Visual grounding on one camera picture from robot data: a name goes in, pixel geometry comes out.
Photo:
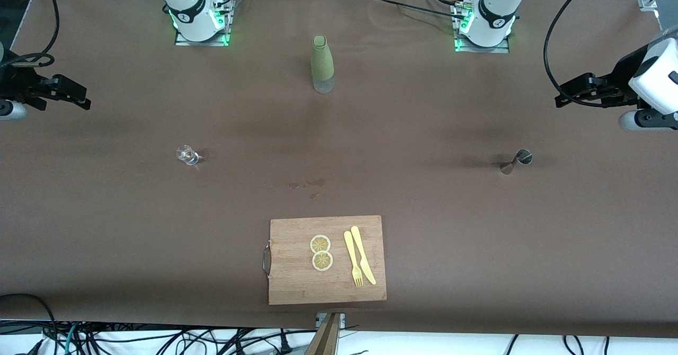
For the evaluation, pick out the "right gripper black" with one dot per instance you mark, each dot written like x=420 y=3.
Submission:
x=16 y=82

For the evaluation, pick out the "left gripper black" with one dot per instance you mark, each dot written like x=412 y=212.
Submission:
x=621 y=81

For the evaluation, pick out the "steel jigger measuring cup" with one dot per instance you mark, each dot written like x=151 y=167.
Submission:
x=523 y=157

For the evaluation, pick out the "small clear glass shaker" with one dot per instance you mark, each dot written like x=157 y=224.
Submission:
x=186 y=154

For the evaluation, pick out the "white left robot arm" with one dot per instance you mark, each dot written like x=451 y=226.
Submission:
x=498 y=5

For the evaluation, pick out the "brown table cover sheet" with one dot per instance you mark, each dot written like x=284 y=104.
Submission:
x=159 y=238

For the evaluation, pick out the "bottle with green sleeve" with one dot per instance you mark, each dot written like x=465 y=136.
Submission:
x=322 y=61

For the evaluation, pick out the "yellow plastic knife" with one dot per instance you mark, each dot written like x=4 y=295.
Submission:
x=360 y=250

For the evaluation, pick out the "yellow plastic fork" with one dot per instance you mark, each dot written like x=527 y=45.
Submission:
x=350 y=251

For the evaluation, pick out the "lemon slice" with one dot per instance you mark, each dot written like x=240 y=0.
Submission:
x=320 y=243
x=322 y=261

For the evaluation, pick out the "wooden cutting board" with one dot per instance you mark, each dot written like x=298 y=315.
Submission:
x=296 y=281

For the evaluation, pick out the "black power plug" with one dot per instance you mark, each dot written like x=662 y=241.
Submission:
x=285 y=343

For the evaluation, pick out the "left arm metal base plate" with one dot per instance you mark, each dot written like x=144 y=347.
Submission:
x=484 y=49

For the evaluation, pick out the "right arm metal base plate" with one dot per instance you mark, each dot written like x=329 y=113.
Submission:
x=201 y=43

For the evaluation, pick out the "small metal bracket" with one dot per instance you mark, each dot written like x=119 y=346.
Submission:
x=341 y=319

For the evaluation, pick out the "wooden post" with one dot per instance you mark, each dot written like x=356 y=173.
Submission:
x=324 y=339

